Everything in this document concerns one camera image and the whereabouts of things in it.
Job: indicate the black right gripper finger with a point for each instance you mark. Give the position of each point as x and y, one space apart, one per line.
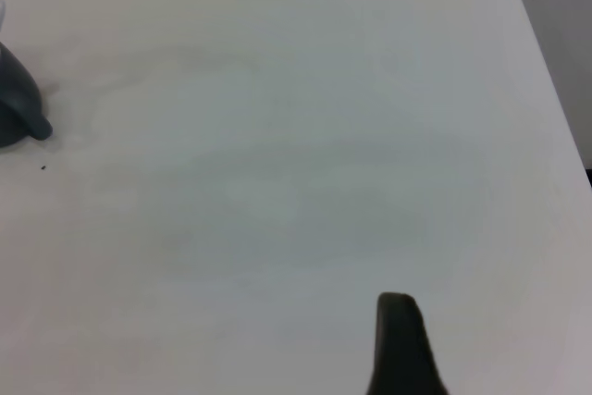
400 353

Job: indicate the dark grey ceramic cup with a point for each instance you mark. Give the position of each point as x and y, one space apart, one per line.
18 108

